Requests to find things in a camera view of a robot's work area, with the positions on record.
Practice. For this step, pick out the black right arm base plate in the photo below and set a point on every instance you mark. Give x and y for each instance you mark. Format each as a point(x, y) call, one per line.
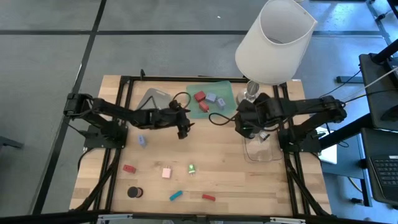
point(311, 146)

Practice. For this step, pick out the black side desk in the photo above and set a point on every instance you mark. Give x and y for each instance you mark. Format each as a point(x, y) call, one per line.
point(376, 93)

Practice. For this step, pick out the black hourglass red sand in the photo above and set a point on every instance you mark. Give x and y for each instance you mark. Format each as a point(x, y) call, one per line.
point(133, 192)

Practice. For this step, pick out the black camera mount beam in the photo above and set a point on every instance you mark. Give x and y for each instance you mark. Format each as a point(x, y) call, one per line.
point(62, 217)

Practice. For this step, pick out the small lavender wall charger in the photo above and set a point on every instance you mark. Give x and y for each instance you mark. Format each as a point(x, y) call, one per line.
point(221, 102)
point(141, 140)

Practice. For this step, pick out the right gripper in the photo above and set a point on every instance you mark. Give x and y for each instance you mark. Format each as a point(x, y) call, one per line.
point(252, 116)

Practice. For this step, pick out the black computer keyboard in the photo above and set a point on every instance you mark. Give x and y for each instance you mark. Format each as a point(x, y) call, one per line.
point(387, 174)

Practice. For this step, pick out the small red wall charger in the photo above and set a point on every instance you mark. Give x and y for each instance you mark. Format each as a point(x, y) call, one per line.
point(129, 169)
point(204, 107)

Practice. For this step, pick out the black hourglass pale sand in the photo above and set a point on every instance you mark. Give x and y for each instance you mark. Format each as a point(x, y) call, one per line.
point(264, 136)

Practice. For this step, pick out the black aluminium table frame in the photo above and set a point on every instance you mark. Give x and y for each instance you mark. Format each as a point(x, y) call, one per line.
point(155, 78)

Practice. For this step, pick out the clear plastic bin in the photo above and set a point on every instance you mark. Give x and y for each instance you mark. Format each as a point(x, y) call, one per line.
point(261, 152)

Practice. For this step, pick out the black desk support bar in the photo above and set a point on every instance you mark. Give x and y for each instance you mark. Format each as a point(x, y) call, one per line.
point(348, 132)

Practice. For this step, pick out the green plastic tray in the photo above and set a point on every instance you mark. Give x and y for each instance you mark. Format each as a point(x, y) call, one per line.
point(224, 90)

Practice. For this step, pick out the green and white wall charger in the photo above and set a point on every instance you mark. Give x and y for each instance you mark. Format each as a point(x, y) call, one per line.
point(191, 169)

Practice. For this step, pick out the red cube wall charger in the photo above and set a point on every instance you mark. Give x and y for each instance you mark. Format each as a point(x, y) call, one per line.
point(200, 96)

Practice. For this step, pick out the white flat box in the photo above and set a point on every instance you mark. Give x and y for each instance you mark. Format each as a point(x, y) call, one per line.
point(329, 154)

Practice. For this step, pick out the black desk with keyboard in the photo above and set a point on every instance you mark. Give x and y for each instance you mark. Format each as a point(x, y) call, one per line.
point(373, 140)

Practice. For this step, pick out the red digital clock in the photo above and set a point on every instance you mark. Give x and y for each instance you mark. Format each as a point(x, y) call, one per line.
point(208, 197)

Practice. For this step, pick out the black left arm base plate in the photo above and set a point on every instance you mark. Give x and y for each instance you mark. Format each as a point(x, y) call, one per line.
point(93, 143)

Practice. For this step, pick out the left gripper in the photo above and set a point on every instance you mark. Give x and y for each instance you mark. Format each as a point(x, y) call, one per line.
point(169, 117)

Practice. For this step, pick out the grey desk foot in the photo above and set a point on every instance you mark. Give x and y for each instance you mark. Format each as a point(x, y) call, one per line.
point(348, 79)

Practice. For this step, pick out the grey furniture foot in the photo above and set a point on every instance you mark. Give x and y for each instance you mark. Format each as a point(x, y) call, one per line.
point(9, 142)

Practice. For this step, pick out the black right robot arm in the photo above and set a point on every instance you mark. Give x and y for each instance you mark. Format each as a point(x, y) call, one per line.
point(311, 107)

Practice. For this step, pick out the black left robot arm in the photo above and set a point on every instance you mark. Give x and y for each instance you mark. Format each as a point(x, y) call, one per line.
point(112, 109)

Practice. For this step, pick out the teal digital clock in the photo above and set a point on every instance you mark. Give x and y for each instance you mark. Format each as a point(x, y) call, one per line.
point(176, 195)

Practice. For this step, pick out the pink wall charger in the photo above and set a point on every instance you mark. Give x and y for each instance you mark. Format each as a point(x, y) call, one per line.
point(166, 173)

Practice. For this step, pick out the silver table lamp white shade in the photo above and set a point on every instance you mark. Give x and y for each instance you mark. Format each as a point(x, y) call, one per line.
point(273, 53)

